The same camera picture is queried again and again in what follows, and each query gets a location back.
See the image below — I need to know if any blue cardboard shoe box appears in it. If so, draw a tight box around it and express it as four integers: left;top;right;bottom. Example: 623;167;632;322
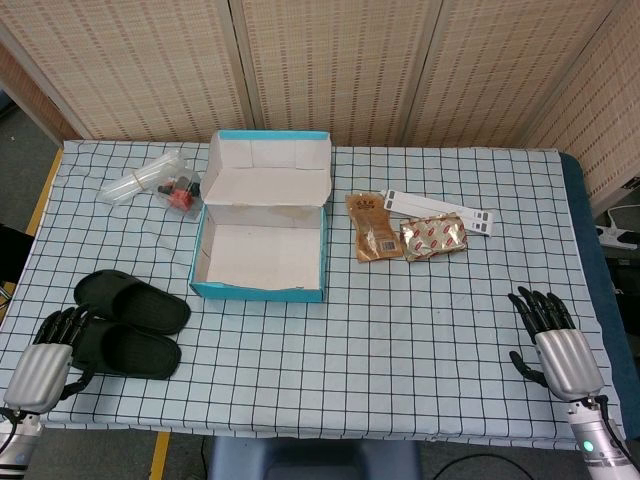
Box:
188;130;333;304

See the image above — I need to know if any white paper strip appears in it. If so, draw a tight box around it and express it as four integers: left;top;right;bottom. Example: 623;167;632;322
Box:
384;197;494;237
382;188;495;224

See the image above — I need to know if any woven bamboo folding screen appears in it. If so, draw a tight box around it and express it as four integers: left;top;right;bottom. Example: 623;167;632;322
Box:
0;0;640;206

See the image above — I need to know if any clear bag with red parts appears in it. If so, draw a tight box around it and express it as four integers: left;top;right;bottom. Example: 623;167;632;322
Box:
154;167;205;220

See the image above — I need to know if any black slipper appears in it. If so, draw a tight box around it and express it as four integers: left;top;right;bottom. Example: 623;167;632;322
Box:
69;319;182;381
73;268;192;336

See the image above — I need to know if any person in black clothing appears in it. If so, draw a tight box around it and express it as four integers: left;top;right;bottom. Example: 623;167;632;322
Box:
0;223;35;296

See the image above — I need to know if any clear plastic tube bundle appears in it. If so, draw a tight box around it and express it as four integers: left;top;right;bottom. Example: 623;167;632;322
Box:
98;152;184;205

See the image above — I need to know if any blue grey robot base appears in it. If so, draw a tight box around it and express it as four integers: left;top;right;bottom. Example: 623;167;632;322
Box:
207;437;424;480

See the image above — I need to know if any black floor cable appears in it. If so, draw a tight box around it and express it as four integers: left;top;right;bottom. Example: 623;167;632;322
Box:
434;452;586;480

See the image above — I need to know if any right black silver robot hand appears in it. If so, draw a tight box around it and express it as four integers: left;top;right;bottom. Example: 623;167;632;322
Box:
507;285;606;402

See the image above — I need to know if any brown snack pouch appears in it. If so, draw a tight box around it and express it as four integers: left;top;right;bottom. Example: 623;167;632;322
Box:
346;192;404;263

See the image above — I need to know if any gold foil packet red print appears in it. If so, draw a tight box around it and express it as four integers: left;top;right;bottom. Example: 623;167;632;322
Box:
398;211;470;263

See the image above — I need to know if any blue checkered tablecloth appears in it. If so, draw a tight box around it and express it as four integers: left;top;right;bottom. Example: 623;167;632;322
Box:
0;139;626;450

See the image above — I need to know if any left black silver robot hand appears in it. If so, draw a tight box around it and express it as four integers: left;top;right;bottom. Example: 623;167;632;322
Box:
2;305;96;415

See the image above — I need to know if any white power strip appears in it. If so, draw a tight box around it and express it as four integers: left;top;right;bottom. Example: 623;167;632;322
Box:
594;207;640;251

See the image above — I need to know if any dark blue table pad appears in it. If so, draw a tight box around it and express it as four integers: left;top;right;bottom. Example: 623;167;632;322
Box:
558;152;640;441

